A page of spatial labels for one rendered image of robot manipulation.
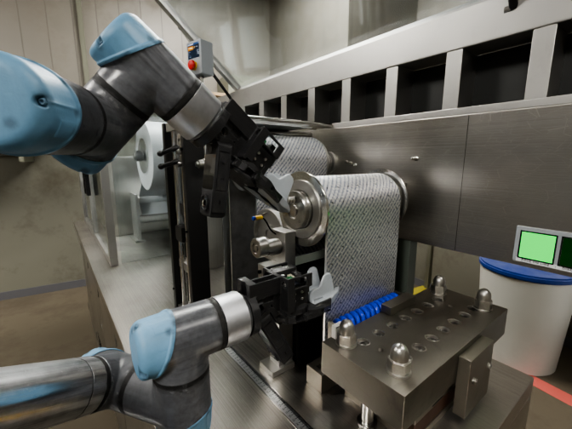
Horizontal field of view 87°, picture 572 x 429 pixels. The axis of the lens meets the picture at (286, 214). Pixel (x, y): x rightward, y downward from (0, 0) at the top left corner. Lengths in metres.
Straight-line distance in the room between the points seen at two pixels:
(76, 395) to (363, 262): 0.51
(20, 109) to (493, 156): 0.73
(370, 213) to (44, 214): 3.48
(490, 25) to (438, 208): 0.38
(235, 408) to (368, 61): 0.87
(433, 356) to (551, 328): 1.95
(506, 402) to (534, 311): 1.67
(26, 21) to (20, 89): 3.67
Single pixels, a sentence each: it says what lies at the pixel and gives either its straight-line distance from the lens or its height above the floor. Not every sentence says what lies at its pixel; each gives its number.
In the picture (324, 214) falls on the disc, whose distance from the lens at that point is 0.54.
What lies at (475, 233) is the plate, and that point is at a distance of 0.77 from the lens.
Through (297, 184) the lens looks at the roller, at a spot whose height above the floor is 1.30.
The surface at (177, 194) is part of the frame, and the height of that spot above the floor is 1.25.
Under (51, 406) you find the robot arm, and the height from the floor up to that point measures 1.07.
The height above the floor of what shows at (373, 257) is 1.14.
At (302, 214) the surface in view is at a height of 1.25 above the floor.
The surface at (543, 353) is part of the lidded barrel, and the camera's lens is 2.60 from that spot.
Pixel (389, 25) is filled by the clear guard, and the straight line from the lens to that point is 0.95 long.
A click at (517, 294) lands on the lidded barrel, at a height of 0.53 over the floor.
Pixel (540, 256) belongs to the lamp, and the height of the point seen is 1.17.
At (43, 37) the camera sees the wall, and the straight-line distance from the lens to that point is 3.92.
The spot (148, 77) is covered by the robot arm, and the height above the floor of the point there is 1.44.
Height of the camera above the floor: 1.35
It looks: 10 degrees down
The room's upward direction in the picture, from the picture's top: straight up
